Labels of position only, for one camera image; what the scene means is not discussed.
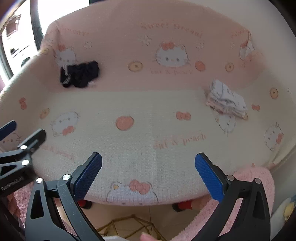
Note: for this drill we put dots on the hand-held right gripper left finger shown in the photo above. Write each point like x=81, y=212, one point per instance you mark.
x=89, y=176

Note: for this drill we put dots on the small red object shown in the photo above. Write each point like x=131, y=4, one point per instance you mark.
x=84, y=204
x=185, y=205

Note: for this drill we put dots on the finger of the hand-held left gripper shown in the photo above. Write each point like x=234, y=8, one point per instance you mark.
x=8, y=130
x=33, y=141

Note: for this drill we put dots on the pink cat print blanket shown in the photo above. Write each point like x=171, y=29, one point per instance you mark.
x=148, y=111

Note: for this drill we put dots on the person's right hand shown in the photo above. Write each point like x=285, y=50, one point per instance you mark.
x=149, y=237

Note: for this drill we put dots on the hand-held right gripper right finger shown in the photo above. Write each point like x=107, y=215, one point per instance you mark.
x=208, y=178

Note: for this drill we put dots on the window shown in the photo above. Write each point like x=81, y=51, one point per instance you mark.
x=13, y=46

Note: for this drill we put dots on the white printed folded garment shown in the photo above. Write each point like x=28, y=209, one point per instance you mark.
x=227, y=97

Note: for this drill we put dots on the navy striped pants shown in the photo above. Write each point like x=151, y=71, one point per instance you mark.
x=81, y=74

